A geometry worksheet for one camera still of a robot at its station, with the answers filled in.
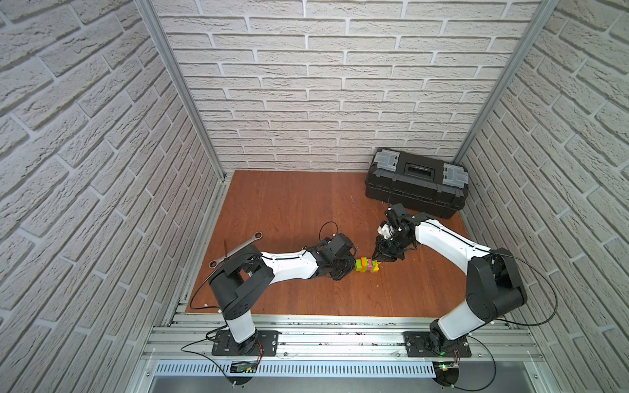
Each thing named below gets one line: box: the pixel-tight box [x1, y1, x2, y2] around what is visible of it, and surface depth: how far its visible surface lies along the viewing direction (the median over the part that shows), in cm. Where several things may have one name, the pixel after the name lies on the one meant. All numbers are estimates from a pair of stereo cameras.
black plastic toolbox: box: [365, 148, 470, 220], surface depth 100 cm
